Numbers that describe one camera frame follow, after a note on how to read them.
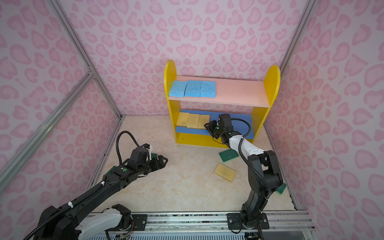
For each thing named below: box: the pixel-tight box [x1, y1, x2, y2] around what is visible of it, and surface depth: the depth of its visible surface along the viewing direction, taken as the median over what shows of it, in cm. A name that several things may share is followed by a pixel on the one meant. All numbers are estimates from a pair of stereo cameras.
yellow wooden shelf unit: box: [163, 60, 281, 147], surface depth 77 cm
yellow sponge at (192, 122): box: [186, 113, 200, 129], surface depth 97 cm
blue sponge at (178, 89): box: [169, 80, 188, 98], surface depth 76 cm
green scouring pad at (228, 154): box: [218, 148, 239, 162], surface depth 98 cm
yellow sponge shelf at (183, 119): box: [176, 112, 190, 127], surface depth 97 cm
